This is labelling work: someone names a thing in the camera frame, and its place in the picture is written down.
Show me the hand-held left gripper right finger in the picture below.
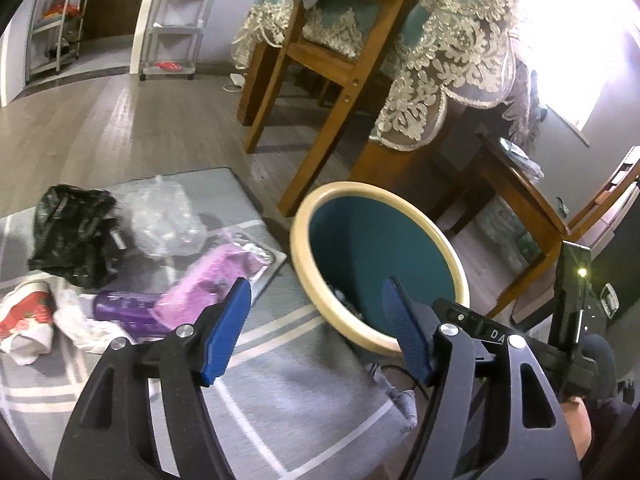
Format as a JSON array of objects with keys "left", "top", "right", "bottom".
[{"left": 381, "top": 275, "right": 583, "bottom": 480}]

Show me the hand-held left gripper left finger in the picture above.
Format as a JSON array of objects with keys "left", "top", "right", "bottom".
[{"left": 52, "top": 276, "right": 252, "bottom": 480}]

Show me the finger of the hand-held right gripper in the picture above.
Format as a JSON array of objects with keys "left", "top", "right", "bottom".
[{"left": 431, "top": 297, "right": 508, "bottom": 348}]

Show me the pink plastic wrapper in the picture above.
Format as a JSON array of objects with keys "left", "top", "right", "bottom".
[{"left": 150, "top": 232, "right": 273, "bottom": 328}]

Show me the purple bottle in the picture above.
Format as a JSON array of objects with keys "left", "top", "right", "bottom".
[{"left": 92, "top": 289, "right": 176, "bottom": 338}]

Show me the teal bin with cream rim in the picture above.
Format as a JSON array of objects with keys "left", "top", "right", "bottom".
[{"left": 290, "top": 181, "right": 471, "bottom": 358}]

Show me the white tissue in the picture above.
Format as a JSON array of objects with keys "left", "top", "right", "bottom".
[{"left": 52, "top": 287, "right": 136, "bottom": 356}]

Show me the black plastic bag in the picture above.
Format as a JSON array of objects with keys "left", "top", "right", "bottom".
[{"left": 28, "top": 184, "right": 126, "bottom": 288}]

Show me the red white snack wrapper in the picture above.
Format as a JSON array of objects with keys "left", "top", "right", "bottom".
[{"left": 0, "top": 280, "right": 57, "bottom": 366}]

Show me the person's right forearm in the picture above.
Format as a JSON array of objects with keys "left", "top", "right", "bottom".
[{"left": 560, "top": 334, "right": 640, "bottom": 480}]

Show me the clear plastic storage bag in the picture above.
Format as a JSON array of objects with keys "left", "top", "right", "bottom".
[{"left": 480, "top": 200, "right": 546, "bottom": 271}]

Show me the wooden chair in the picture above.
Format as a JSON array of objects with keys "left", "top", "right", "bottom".
[
  {"left": 435, "top": 132, "right": 640, "bottom": 321},
  {"left": 243, "top": 0, "right": 431, "bottom": 218}
]

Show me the grey plaid mat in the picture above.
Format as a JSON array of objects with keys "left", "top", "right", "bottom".
[{"left": 0, "top": 167, "right": 418, "bottom": 480}]

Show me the pale blue packet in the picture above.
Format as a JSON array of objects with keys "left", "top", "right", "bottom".
[{"left": 500, "top": 139, "right": 545, "bottom": 179}]

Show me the white rolling cart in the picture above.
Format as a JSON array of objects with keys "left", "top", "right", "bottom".
[{"left": 140, "top": 0, "right": 226, "bottom": 82}]

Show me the large bright window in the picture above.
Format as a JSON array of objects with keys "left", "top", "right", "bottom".
[{"left": 520, "top": 0, "right": 640, "bottom": 131}]

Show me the lace tablecloth table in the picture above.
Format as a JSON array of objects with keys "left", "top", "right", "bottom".
[{"left": 231, "top": 0, "right": 546, "bottom": 153}]

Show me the metal shelf rack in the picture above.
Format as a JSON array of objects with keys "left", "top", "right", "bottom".
[{"left": 25, "top": 0, "right": 96, "bottom": 81}]

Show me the dark wood kitchen cabinet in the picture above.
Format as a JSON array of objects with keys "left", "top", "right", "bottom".
[{"left": 82, "top": 0, "right": 148, "bottom": 41}]

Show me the white wall socket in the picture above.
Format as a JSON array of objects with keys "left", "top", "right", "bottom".
[{"left": 600, "top": 282, "right": 622, "bottom": 318}]

